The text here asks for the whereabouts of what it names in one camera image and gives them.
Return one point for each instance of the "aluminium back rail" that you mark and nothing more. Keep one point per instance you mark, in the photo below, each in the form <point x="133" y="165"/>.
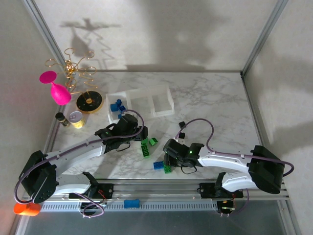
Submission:
<point x="195" y="71"/>

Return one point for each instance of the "pink wine glass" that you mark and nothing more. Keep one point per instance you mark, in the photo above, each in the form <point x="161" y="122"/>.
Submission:
<point x="60" y="94"/>

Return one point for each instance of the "aluminium frame post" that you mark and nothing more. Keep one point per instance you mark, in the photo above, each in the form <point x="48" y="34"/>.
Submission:
<point x="40" y="23"/>
<point x="269" y="24"/>

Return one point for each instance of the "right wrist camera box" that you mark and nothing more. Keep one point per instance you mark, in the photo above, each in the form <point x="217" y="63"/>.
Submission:
<point x="176" y="148"/>

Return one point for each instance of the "yellow tin can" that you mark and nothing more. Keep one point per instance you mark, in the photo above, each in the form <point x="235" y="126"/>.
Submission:
<point x="77" y="121"/>

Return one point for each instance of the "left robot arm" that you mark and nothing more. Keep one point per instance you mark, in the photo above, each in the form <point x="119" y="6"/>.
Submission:
<point x="78" y="151"/>

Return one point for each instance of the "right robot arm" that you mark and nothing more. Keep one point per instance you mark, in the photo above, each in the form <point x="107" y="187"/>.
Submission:
<point x="225" y="161"/>

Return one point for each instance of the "long green lego brick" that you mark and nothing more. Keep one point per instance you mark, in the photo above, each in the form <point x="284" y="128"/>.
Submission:
<point x="146" y="150"/>

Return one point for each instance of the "long blue lego brick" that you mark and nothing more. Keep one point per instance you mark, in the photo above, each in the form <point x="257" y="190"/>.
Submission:
<point x="158" y="165"/>

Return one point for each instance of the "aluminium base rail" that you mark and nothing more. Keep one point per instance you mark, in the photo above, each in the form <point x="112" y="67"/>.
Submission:
<point x="156" y="189"/>

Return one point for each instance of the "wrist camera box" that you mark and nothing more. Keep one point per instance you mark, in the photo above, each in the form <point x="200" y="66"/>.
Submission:
<point x="128" y="123"/>
<point x="176" y="148"/>

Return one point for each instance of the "small green lego brick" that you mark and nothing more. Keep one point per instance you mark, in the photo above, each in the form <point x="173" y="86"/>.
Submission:
<point x="154" y="141"/>

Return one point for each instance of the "blue bone-shaped toy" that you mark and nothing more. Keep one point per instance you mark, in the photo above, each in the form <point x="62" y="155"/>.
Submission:
<point x="131" y="203"/>

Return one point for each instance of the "orange cylinder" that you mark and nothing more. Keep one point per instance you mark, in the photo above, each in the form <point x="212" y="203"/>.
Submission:
<point x="27" y="211"/>

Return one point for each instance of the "black connector box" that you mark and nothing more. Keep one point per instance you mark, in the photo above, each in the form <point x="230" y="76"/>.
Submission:
<point x="85" y="206"/>
<point x="226" y="206"/>

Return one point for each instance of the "clear plastic container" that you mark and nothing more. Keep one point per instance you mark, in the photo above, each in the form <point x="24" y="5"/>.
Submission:
<point x="162" y="101"/>
<point x="115" y="96"/>
<point x="140" y="102"/>

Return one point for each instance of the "small blue lego brick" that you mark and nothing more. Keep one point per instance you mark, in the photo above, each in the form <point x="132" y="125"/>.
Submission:
<point x="119" y="116"/>

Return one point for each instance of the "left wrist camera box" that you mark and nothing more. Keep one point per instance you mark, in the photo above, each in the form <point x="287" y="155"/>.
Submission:
<point x="128" y="123"/>

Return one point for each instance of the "small dark spice jar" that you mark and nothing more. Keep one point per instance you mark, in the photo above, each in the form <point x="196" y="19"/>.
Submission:
<point x="61" y="118"/>

